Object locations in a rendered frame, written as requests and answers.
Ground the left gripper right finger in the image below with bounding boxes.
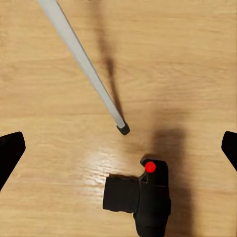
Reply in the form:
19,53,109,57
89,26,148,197
221,131,237,171

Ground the digital camera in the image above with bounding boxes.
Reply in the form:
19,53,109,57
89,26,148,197
103,158,171,237

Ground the camera tripod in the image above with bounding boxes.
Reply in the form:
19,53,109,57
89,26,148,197
38,0,130,136

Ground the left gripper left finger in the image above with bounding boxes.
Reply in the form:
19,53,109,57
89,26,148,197
0,131,26,190

